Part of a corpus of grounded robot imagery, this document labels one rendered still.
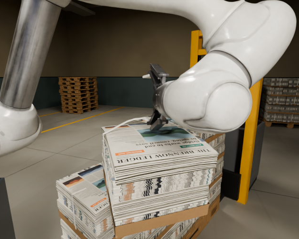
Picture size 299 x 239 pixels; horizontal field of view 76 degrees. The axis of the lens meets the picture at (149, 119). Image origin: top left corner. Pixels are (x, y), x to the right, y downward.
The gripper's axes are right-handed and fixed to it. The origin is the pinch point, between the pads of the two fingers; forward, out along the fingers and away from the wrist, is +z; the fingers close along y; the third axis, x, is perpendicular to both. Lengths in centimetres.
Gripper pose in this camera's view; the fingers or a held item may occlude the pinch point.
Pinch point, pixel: (147, 97)
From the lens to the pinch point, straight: 66.1
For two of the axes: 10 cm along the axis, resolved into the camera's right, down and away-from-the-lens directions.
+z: -2.9, -1.4, 9.5
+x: 9.6, -0.4, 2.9
